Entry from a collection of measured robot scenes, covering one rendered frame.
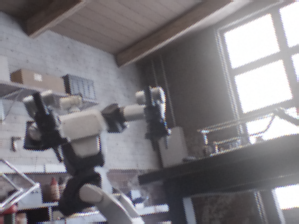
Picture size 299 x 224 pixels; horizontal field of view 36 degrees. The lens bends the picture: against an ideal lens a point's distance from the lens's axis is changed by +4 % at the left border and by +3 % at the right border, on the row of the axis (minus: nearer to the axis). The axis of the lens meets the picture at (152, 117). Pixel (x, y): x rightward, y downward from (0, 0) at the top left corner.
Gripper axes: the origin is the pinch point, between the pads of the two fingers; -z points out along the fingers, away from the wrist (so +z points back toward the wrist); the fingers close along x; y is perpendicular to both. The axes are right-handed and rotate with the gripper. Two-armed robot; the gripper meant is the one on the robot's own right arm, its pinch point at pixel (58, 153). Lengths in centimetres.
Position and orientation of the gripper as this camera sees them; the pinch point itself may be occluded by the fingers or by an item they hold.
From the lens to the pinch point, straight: 192.2
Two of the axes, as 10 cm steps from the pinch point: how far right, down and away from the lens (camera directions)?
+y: -1.3, 0.7, -9.9
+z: -3.4, -9.4, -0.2
